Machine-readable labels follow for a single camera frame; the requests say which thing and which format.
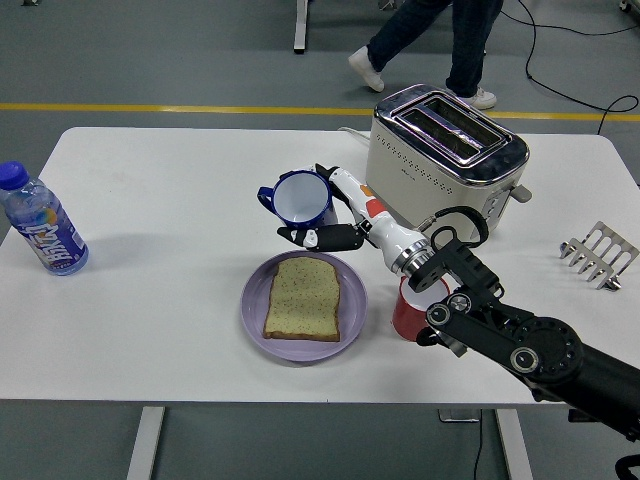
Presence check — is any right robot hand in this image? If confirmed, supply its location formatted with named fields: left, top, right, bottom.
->
left=276, top=162, right=426, bottom=271

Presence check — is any blue enamel cup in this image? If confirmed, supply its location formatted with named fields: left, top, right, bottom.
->
left=256, top=169, right=339, bottom=229

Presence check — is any red enamel cup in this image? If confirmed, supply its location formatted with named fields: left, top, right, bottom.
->
left=391, top=274, right=451, bottom=343

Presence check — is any bread slice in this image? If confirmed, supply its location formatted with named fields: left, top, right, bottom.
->
left=262, top=256, right=342, bottom=344

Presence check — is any white background desk leg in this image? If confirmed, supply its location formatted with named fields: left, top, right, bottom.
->
left=292, top=0, right=311, bottom=55

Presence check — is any cream and chrome toaster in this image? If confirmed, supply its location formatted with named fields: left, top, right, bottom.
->
left=363, top=83, right=533, bottom=242

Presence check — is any purple plate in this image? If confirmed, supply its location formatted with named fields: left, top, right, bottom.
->
left=240, top=249, right=369, bottom=363

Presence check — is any person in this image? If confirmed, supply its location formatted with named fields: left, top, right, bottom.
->
left=347, top=0, right=505, bottom=110

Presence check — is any metal toast rack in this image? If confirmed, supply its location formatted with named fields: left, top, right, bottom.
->
left=558, top=220, right=640, bottom=291

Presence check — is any white table leg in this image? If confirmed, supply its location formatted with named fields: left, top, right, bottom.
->
left=125, top=406, right=166, bottom=480
left=494, top=408, right=534, bottom=480

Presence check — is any plastic drink bottle blue cap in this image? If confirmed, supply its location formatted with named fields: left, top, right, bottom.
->
left=0, top=160, right=90, bottom=277

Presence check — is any white toaster power cord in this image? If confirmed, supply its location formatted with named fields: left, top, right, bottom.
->
left=337, top=126, right=372, bottom=147

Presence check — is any grey bracket under table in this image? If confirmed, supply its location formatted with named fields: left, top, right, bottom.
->
left=438, top=408, right=482, bottom=424

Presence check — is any long black floor cable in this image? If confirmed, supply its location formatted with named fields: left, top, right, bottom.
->
left=516, top=0, right=640, bottom=135

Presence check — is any black cable under table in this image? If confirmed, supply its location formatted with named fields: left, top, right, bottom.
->
left=472, top=419, right=486, bottom=480

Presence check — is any thin black floor cable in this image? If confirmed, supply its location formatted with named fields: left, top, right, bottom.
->
left=501, top=7, right=640, bottom=37

